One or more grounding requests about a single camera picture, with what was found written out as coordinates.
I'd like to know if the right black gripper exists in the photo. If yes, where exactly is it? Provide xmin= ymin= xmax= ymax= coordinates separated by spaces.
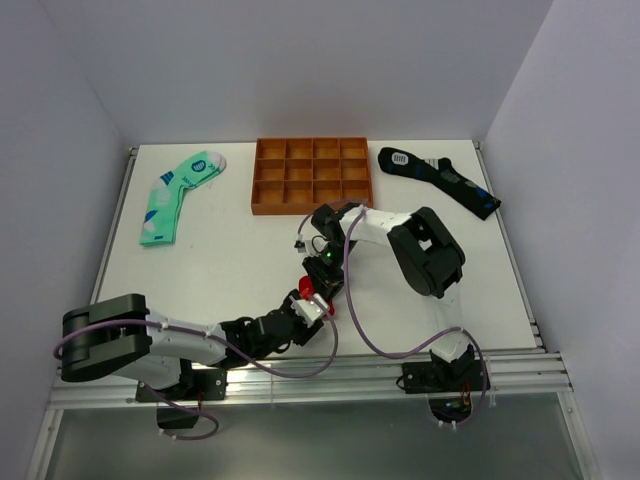
xmin=303 ymin=240 xmax=357 ymax=305

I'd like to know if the red santa sock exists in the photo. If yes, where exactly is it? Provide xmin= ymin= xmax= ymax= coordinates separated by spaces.
xmin=298 ymin=275 xmax=335 ymax=317

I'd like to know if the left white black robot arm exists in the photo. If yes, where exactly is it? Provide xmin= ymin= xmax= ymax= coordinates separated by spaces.
xmin=54 ymin=290 xmax=334 ymax=399

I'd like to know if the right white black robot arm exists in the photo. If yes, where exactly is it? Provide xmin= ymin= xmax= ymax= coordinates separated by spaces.
xmin=303 ymin=202 xmax=480 ymax=390

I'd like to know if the orange compartment tray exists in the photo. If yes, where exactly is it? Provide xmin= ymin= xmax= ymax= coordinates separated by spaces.
xmin=251 ymin=137 xmax=374 ymax=215

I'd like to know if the black blue sports sock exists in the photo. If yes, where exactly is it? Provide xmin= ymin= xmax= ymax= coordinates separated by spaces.
xmin=378 ymin=147 xmax=501 ymax=220

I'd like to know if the mint green patterned sock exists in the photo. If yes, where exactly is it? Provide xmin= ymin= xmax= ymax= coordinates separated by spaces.
xmin=139 ymin=150 xmax=227 ymax=248

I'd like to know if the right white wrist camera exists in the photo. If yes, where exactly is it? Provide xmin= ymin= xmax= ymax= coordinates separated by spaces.
xmin=294 ymin=234 xmax=325 ymax=256

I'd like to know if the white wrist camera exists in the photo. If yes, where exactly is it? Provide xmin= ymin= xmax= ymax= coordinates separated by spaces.
xmin=294 ymin=234 xmax=325 ymax=256
xmin=292 ymin=293 xmax=332 ymax=326

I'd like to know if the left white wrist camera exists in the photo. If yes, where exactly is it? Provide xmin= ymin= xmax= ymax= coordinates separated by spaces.
xmin=292 ymin=293 xmax=332 ymax=326

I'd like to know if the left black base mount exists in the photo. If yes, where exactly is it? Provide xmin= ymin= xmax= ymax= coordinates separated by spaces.
xmin=135 ymin=369 xmax=227 ymax=436

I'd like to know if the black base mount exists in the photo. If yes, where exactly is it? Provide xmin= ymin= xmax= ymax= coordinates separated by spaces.
xmin=396 ymin=360 xmax=491 ymax=427
xmin=135 ymin=369 xmax=227 ymax=436

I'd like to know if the aluminium front rail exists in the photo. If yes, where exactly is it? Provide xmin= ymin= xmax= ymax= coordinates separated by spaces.
xmin=48 ymin=352 xmax=573 ymax=410

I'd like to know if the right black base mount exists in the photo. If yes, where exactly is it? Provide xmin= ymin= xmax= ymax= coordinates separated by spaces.
xmin=396 ymin=360 xmax=491 ymax=427

